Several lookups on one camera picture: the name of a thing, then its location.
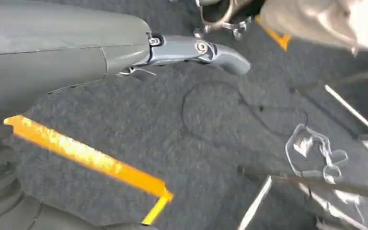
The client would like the dark thin rod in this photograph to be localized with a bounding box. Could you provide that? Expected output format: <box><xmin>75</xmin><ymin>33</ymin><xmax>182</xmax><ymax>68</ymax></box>
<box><xmin>237</xmin><ymin>165</ymin><xmax>368</xmax><ymax>201</ymax></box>

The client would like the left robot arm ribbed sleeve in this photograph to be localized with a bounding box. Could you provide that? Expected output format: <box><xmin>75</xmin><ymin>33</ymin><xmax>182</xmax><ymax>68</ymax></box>
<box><xmin>0</xmin><ymin>110</ymin><xmax>159</xmax><ymax>230</ymax></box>

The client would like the orange tape piece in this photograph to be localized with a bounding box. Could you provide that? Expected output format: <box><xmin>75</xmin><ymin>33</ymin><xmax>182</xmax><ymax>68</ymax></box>
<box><xmin>255</xmin><ymin>15</ymin><xmax>292</xmax><ymax>52</ymax></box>

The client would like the clear plastic wrapper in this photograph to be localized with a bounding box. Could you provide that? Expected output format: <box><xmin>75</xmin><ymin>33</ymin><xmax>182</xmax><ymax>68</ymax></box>
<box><xmin>285</xmin><ymin>123</ymin><xmax>349</xmax><ymax>185</ymax></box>

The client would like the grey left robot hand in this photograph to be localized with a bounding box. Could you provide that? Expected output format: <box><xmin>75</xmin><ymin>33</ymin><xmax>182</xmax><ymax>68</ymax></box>
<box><xmin>0</xmin><ymin>0</ymin><xmax>252</xmax><ymax>115</ymax></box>

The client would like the yellow tape outline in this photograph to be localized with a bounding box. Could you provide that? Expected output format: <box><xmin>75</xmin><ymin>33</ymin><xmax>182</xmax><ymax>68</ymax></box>
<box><xmin>3</xmin><ymin>115</ymin><xmax>174</xmax><ymax>226</ymax></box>

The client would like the thin black cable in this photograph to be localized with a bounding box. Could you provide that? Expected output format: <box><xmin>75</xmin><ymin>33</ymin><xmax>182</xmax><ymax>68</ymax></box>
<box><xmin>181</xmin><ymin>80</ymin><xmax>309</xmax><ymax>141</ymax></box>

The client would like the white thin strip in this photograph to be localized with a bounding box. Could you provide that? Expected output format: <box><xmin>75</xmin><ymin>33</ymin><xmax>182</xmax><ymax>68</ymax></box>
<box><xmin>324</xmin><ymin>84</ymin><xmax>368</xmax><ymax>142</ymax></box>
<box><xmin>237</xmin><ymin>175</ymin><xmax>273</xmax><ymax>230</ymax></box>

